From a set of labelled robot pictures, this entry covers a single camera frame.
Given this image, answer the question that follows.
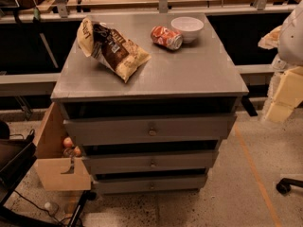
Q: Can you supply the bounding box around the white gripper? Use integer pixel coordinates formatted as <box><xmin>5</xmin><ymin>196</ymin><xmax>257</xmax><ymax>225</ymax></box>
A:
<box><xmin>264</xmin><ymin>66</ymin><xmax>303</xmax><ymax>123</ymax></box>

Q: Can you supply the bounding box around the grey bottom drawer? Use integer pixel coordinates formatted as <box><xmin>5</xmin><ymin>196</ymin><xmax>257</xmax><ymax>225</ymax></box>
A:
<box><xmin>95</xmin><ymin>174</ymin><xmax>207</xmax><ymax>194</ymax></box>

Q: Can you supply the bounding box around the grey drawer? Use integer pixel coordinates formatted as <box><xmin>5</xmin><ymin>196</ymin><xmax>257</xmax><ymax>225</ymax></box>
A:
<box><xmin>63</xmin><ymin>113</ymin><xmax>236</xmax><ymax>146</ymax></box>
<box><xmin>95</xmin><ymin>174</ymin><xmax>207</xmax><ymax>194</ymax></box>
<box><xmin>82</xmin><ymin>150</ymin><xmax>218</xmax><ymax>175</ymax></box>

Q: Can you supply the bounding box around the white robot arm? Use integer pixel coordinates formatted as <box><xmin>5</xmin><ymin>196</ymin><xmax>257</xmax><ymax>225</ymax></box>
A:
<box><xmin>258</xmin><ymin>1</ymin><xmax>303</xmax><ymax>123</ymax></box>

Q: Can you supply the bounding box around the grey drawer cabinet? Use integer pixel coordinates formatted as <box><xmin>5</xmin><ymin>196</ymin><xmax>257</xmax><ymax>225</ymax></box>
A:
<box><xmin>51</xmin><ymin>13</ymin><xmax>248</xmax><ymax>183</ymax></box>

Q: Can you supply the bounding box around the grey middle drawer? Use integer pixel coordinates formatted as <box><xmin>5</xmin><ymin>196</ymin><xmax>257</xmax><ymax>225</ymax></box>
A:
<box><xmin>82</xmin><ymin>150</ymin><xmax>218</xmax><ymax>175</ymax></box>

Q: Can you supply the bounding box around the grey top drawer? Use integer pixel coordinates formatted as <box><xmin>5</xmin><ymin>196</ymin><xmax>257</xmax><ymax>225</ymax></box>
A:
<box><xmin>63</xmin><ymin>113</ymin><xmax>236</xmax><ymax>146</ymax></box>

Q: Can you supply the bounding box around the black chair base leg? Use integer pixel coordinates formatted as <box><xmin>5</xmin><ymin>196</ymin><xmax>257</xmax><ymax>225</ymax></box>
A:
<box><xmin>276</xmin><ymin>178</ymin><xmax>303</xmax><ymax>195</ymax></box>

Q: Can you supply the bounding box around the white bowl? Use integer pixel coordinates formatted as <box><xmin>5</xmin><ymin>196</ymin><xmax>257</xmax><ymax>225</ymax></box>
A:
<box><xmin>170</xmin><ymin>17</ymin><xmax>204</xmax><ymax>44</ymax></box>

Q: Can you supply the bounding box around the orange soda can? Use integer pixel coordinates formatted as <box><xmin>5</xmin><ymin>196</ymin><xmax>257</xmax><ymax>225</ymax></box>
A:
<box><xmin>151</xmin><ymin>26</ymin><xmax>183</xmax><ymax>50</ymax></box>

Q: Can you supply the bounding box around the yellow brown chip bag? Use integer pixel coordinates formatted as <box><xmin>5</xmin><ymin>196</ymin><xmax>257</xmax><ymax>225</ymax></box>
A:
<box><xmin>77</xmin><ymin>17</ymin><xmax>152</xmax><ymax>82</ymax></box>

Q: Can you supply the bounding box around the red apple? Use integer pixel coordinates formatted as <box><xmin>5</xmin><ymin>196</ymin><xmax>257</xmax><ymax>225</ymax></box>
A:
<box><xmin>62</xmin><ymin>137</ymin><xmax>73</xmax><ymax>148</ymax></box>
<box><xmin>73</xmin><ymin>146</ymin><xmax>81</xmax><ymax>157</ymax></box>

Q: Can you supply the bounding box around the wooden side box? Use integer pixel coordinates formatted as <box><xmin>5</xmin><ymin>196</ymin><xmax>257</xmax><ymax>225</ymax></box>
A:
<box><xmin>33</xmin><ymin>103</ymin><xmax>91</xmax><ymax>191</ymax></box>

